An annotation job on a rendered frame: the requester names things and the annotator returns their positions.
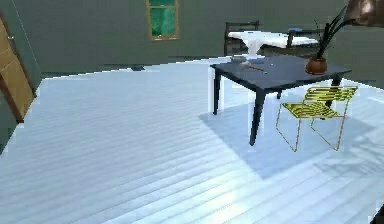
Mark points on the small grey dish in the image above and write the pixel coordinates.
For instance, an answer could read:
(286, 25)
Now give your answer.
(238, 59)

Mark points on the small dark floor object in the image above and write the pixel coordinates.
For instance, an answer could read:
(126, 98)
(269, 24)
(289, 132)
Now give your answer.
(137, 68)

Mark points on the small grey object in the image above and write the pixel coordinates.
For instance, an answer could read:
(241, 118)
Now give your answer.
(252, 66)

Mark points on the dark wooden chair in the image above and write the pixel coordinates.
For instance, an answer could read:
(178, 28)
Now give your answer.
(300, 36)
(238, 33)

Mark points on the dark blue table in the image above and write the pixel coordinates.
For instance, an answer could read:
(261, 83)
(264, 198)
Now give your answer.
(283, 71)

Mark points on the white table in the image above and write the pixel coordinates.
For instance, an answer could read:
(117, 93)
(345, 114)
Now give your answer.
(266, 38)

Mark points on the blue object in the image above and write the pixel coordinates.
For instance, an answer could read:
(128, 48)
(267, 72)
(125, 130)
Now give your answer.
(295, 29)

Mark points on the house plant in brown pot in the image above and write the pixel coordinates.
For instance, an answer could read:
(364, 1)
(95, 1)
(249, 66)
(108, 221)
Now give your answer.
(316, 65)

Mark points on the wooden room door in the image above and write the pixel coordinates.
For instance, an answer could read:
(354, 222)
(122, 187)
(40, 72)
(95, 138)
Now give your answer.
(13, 73)

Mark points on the brown lamp shade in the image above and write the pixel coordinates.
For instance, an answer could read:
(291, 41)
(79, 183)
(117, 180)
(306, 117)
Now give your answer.
(366, 11)

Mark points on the window with wooden frame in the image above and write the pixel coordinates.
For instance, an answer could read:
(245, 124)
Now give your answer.
(162, 20)

